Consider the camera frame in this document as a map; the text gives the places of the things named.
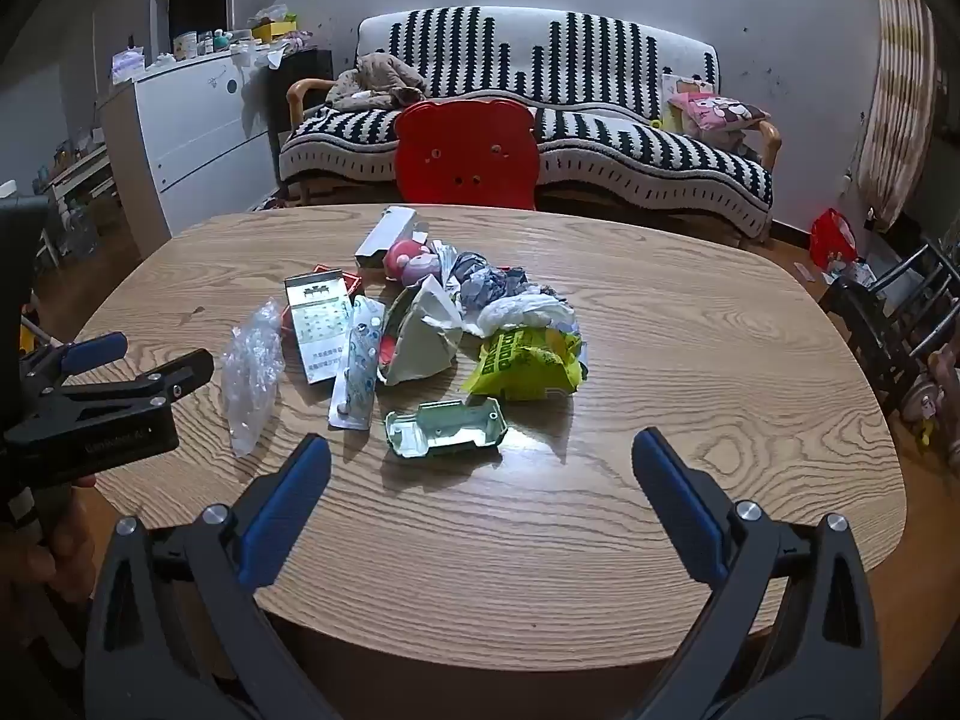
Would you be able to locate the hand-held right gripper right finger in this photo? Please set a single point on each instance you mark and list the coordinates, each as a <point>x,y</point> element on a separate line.
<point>679,510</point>

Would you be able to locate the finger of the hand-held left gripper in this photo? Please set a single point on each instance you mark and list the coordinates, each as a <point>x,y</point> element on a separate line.
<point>180,375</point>
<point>94,351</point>

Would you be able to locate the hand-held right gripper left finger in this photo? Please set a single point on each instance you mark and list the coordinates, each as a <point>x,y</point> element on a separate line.
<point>289,510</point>

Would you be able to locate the white carton box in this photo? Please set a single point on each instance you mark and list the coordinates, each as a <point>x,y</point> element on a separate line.
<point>386,232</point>

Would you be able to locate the blue white paper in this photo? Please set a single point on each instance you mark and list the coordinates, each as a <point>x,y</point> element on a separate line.
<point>480,281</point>

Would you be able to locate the person's left hand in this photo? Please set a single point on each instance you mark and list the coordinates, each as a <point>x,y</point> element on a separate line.
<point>71,555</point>

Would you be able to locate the clear plastic bag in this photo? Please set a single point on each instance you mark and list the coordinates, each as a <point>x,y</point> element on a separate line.
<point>251,367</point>

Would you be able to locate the silver patterned box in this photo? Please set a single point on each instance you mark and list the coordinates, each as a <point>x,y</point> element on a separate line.
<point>319,330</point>

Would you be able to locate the blister pack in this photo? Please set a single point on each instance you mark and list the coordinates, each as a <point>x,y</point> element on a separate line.
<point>356,367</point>

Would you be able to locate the low white shelf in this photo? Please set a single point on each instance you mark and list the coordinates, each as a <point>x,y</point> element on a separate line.
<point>75,172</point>

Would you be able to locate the flattened green box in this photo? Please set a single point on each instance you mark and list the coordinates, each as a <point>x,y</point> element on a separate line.
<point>450,427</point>

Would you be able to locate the small red box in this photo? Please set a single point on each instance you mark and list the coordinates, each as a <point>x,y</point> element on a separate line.
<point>352,285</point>

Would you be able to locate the torn grey carton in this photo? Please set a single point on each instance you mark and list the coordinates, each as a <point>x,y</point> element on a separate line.
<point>427,345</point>

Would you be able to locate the yellow green snack bag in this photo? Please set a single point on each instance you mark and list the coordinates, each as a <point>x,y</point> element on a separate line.
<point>517,360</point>

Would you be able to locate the white cabinet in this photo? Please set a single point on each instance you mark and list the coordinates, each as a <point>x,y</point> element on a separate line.
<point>195,127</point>

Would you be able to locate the white plastic bag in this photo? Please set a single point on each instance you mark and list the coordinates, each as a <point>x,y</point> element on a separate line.
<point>525,311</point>

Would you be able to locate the pink round toy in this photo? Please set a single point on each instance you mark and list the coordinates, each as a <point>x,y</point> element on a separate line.
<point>409,259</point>

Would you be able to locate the yellow toy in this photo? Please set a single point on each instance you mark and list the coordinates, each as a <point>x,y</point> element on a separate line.
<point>928,435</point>

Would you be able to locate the black chair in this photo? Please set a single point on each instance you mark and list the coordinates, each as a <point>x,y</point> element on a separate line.
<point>862,315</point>

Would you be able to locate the white paper scrap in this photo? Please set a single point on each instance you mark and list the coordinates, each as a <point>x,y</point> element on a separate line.
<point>806,271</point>

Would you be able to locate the white paper sheet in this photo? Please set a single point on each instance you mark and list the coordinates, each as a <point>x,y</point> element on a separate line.
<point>851,271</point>

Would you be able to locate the wooden armed sofa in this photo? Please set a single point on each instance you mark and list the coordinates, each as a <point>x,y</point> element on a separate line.
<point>300,90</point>

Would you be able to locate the red bag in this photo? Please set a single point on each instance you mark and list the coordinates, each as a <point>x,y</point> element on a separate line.
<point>832,236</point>

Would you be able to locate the row of jars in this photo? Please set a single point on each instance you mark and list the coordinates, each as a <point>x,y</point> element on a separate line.
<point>210,43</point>

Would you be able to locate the yellow box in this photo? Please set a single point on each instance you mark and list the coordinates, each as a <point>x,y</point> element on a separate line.
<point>274,30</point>

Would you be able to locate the brown clothes pile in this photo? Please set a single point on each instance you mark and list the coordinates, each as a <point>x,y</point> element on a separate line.
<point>382,75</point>

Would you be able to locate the red plastic chair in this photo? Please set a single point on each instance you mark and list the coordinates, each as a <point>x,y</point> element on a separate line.
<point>465,150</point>

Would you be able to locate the pink cartoon pillow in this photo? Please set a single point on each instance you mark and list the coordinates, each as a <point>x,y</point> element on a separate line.
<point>712,112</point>

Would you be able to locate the white cartoon cushion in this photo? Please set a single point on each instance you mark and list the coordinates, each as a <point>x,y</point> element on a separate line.
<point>675,105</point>

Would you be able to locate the black white striped sofa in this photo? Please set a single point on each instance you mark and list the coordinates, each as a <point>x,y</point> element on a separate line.
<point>600,52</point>

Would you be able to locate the beige striped curtain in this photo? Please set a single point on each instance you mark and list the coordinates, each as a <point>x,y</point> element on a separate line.
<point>900,90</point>

